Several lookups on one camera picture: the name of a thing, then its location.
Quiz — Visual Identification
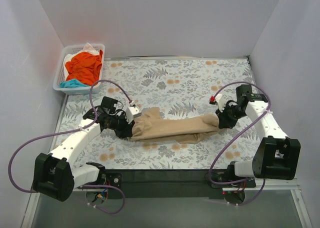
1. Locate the beige t shirt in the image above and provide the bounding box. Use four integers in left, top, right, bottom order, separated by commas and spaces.
130, 107, 220, 144

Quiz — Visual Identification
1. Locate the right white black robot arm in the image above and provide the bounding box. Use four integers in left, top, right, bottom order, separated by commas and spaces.
209, 83, 301, 180

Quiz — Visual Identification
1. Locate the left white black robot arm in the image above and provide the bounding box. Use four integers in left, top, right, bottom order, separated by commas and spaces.
32, 96, 142, 202

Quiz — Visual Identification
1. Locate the floral patterned table mat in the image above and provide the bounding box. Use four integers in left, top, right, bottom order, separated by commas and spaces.
59, 58, 260, 169

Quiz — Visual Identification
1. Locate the teal t shirt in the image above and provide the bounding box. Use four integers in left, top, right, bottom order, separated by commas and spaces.
59, 79, 88, 88

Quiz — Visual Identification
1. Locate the orange t shirt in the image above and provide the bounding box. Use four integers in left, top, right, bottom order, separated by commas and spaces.
64, 49, 104, 86

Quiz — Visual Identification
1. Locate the white plastic laundry basket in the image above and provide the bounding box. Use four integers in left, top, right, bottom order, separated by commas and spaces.
52, 43, 105, 95

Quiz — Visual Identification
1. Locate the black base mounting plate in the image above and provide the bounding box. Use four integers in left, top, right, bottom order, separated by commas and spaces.
102, 169, 241, 200

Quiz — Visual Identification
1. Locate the white t shirt in basket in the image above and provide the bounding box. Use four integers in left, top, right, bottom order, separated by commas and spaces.
82, 42, 100, 56

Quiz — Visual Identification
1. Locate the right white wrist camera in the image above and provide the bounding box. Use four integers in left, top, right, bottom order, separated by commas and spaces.
209, 94, 227, 112

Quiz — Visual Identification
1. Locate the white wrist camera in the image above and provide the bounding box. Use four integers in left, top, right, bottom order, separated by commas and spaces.
125, 105, 142, 123
209, 94, 227, 112

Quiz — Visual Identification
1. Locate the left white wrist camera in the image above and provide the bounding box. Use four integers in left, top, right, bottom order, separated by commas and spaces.
125, 105, 142, 123

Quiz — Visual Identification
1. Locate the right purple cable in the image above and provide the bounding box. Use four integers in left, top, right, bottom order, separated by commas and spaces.
208, 82, 271, 206

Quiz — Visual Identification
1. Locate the purple cable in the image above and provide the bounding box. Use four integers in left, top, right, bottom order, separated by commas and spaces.
7, 79, 137, 215
208, 82, 271, 206

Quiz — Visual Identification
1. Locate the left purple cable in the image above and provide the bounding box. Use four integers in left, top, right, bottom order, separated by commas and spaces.
7, 79, 137, 215

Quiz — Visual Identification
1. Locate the aluminium frame rail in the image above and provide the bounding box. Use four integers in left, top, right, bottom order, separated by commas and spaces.
23, 170, 312, 228

